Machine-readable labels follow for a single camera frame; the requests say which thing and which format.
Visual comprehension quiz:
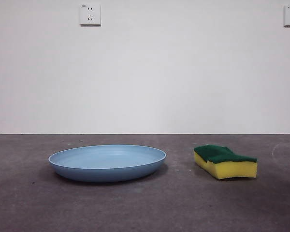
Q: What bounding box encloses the yellow sponge with green scourer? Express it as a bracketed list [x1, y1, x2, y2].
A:
[193, 145, 258, 180]

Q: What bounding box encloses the light blue round plate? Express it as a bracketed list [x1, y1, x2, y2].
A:
[48, 144, 167, 183]

